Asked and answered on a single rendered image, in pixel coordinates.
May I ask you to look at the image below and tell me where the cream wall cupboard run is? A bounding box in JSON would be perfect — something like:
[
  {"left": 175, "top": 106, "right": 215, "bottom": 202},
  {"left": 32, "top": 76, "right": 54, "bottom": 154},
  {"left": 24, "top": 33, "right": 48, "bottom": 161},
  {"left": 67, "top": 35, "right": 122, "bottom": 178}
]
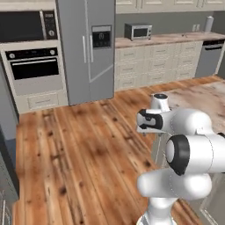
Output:
[{"left": 115, "top": 0, "right": 225, "bottom": 15}]

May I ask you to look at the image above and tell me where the grey dishwasher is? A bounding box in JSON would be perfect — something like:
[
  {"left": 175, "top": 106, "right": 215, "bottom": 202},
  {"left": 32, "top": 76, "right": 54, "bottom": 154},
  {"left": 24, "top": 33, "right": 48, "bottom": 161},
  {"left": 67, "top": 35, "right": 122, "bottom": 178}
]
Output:
[{"left": 194, "top": 39, "right": 225, "bottom": 79}]

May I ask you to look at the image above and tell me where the black built-in microwave oven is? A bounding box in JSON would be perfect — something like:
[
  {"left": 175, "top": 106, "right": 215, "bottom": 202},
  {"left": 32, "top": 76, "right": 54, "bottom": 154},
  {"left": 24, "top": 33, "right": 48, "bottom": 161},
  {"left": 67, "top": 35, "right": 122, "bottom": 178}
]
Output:
[{"left": 0, "top": 10, "right": 59, "bottom": 44}]

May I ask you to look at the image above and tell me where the silver toaster oven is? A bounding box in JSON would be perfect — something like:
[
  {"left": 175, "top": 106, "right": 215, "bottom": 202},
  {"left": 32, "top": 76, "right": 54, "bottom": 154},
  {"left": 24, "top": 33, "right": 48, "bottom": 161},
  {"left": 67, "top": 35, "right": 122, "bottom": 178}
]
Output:
[{"left": 124, "top": 23, "right": 153, "bottom": 41}]

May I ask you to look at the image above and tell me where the white paper towel roll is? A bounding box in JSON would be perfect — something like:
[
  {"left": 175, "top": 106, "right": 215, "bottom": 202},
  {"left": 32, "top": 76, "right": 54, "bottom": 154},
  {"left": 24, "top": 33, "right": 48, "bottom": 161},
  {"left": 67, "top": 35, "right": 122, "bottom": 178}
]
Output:
[{"left": 204, "top": 15, "right": 215, "bottom": 33}]

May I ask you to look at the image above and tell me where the cream oven housing cabinet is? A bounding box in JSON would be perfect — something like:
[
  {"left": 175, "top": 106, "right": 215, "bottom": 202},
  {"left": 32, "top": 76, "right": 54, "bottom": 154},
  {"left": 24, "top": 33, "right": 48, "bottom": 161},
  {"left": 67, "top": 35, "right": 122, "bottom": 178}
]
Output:
[{"left": 0, "top": 0, "right": 70, "bottom": 114}]

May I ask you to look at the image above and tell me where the grey double-door fridge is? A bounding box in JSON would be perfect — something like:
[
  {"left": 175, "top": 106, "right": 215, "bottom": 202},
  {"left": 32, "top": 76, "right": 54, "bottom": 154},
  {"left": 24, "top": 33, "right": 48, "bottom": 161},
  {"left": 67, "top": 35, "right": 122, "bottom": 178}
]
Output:
[{"left": 54, "top": 0, "right": 117, "bottom": 106}]

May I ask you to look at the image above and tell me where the grey cabinet run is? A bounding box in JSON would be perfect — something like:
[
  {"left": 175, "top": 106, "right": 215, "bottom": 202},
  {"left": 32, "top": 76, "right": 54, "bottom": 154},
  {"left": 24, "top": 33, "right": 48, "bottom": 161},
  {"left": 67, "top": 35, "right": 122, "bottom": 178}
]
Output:
[{"left": 0, "top": 56, "right": 21, "bottom": 225}]

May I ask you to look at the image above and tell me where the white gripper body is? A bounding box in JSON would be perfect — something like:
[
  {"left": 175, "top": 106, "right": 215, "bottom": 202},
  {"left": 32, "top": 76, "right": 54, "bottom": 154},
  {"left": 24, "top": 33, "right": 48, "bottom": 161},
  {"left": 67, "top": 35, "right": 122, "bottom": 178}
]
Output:
[{"left": 136, "top": 125, "right": 165, "bottom": 135}]

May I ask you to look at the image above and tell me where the cream base cupboard run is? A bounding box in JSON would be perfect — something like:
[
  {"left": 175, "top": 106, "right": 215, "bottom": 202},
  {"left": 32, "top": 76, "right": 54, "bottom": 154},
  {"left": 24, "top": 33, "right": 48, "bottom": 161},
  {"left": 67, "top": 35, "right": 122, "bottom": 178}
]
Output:
[{"left": 113, "top": 40, "right": 205, "bottom": 92}]

